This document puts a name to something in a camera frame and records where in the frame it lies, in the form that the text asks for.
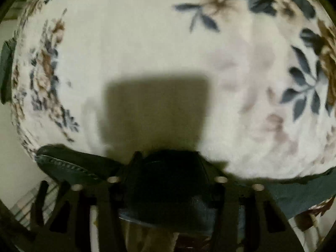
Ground dark blue denim pants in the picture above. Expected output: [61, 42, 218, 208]
[35, 145, 335, 235]

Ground grey striped curtain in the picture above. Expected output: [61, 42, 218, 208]
[10, 180, 59, 230]

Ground white floral bed blanket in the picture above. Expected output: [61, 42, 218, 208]
[11, 0, 335, 179]

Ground dark green folded garment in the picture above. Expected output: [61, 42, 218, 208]
[0, 38, 17, 104]

